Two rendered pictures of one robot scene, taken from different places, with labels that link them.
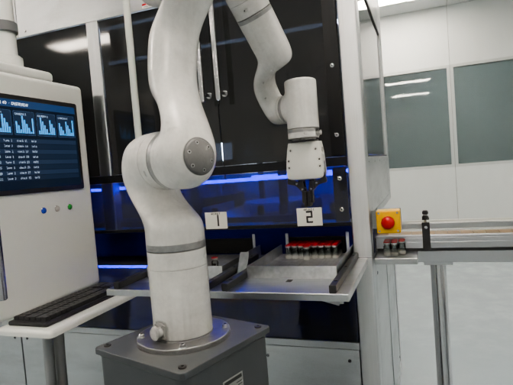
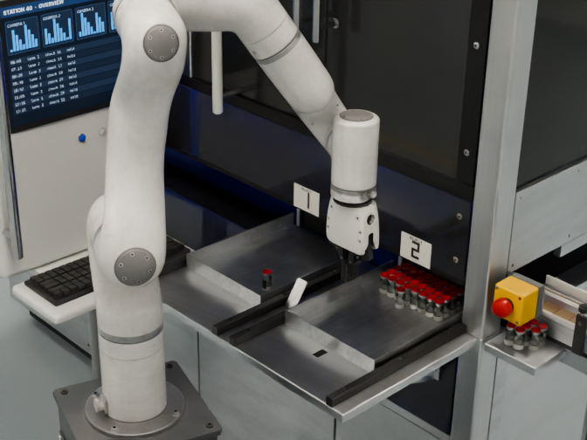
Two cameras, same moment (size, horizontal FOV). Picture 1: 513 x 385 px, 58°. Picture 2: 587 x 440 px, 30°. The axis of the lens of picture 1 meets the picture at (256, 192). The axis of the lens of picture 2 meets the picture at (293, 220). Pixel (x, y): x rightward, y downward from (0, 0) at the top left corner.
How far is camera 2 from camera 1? 1.34 m
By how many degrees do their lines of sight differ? 34
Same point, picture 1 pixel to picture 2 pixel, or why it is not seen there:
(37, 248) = (71, 186)
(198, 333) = (136, 418)
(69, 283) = not seen: hidden behind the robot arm
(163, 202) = not seen: hidden behind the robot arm
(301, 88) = (344, 138)
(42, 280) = (76, 224)
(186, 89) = (137, 183)
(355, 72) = (504, 71)
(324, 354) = (408, 429)
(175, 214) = (121, 302)
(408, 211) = not seen: outside the picture
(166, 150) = (100, 256)
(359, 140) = (492, 175)
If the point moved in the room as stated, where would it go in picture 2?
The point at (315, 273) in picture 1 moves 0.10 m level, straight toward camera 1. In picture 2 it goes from (353, 356) to (327, 380)
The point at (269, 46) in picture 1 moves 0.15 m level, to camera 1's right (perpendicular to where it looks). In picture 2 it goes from (289, 94) to (370, 109)
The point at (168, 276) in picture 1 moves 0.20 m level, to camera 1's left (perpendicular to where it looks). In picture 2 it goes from (108, 360) to (21, 333)
